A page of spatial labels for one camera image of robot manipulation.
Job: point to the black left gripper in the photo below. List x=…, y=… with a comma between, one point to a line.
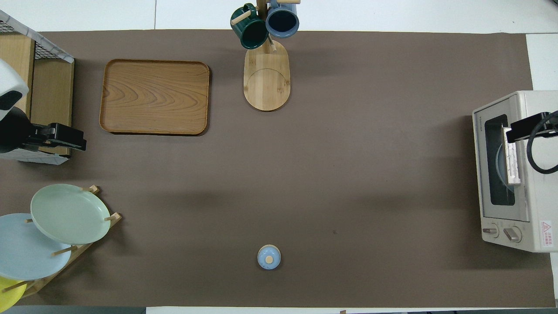
x=13, y=131

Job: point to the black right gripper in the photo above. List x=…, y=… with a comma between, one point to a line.
x=545, y=122

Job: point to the light blue serving plate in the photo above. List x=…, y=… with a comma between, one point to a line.
x=500, y=168

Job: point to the beige toaster oven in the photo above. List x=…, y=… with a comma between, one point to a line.
x=542, y=192

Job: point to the silver oven knob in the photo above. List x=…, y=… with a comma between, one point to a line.
x=512, y=234
x=490, y=230

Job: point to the pale green plate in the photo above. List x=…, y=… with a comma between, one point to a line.
x=69, y=213

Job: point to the wooden tray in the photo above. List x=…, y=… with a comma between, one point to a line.
x=152, y=96

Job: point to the wooden plate rack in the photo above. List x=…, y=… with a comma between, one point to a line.
x=87, y=248

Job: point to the light blue racked plate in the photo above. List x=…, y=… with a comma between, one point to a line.
x=26, y=253

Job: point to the yellow plate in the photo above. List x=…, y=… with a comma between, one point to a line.
x=11, y=296

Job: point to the brown table mat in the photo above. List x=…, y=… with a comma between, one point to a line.
x=348, y=174

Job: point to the wooden mug tree stand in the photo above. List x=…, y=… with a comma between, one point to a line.
x=267, y=83

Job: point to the dark green mug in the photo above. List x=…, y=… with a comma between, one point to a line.
x=250, y=32

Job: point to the blue mug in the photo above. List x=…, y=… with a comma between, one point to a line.
x=282, y=19

